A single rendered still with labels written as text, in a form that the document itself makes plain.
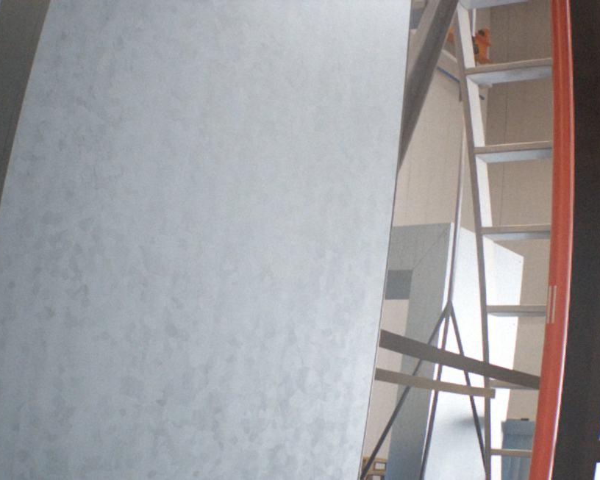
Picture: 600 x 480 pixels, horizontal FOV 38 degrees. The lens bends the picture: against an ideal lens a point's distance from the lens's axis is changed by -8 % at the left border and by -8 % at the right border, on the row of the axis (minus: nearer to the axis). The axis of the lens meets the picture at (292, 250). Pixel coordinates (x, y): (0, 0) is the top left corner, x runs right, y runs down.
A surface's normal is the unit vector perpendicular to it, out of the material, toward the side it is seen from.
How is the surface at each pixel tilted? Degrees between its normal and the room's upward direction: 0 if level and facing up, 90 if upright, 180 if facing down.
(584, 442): 90
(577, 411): 90
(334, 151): 90
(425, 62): 88
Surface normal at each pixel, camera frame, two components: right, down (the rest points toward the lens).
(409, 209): 0.72, -0.04
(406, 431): -0.68, -0.23
